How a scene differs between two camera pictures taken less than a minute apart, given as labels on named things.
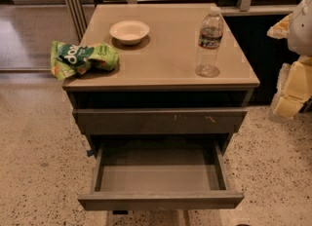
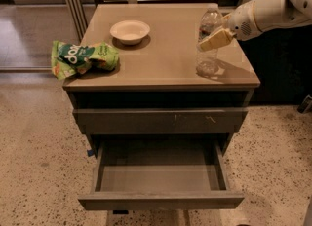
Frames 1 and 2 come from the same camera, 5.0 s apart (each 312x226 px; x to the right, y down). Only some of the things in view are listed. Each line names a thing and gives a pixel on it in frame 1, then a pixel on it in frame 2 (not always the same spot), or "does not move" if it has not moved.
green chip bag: [67, 60] does not move
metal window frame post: [75, 6] does not move
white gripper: [301, 28] -> [242, 25]
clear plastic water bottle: [209, 45] does not move
